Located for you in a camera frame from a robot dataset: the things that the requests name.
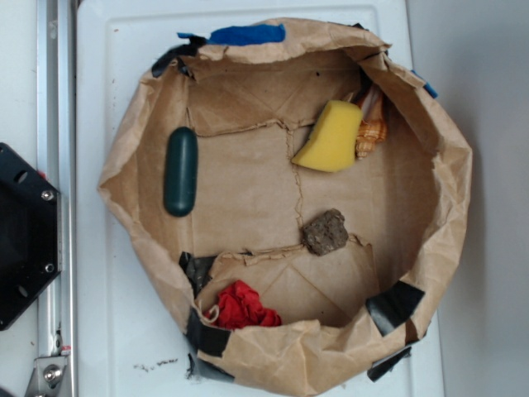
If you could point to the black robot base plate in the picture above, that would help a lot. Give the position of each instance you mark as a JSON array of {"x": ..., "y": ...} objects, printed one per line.
[{"x": 29, "y": 235}]

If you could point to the blue tape piece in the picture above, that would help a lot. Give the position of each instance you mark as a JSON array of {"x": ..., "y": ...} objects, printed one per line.
[{"x": 248, "y": 35}]

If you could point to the dark green oblong sponge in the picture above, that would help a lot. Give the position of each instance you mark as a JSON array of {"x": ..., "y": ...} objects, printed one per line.
[{"x": 181, "y": 172}]

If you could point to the brown paper bag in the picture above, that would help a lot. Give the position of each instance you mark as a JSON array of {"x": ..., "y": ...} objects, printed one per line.
[{"x": 251, "y": 108}]

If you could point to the orange striped seashell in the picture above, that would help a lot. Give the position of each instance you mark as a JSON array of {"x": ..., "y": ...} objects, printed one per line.
[{"x": 374, "y": 126}]

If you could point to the black tape strip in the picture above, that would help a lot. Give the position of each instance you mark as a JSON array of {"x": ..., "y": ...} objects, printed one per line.
[{"x": 393, "y": 307}]

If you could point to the yellow sponge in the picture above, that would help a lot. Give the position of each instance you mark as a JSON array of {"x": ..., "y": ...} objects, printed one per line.
[{"x": 331, "y": 144}]

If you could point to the red crumpled cloth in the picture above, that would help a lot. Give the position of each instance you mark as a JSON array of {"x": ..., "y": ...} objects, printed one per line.
[{"x": 238, "y": 306}]

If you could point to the metal corner bracket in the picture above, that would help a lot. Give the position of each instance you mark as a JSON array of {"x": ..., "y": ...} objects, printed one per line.
[{"x": 50, "y": 378}]

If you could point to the brown rough stone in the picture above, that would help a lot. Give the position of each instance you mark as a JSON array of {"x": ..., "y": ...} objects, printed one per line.
[{"x": 326, "y": 233}]

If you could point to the aluminium rail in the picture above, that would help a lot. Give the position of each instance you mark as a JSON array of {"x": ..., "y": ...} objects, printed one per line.
[{"x": 56, "y": 120}]

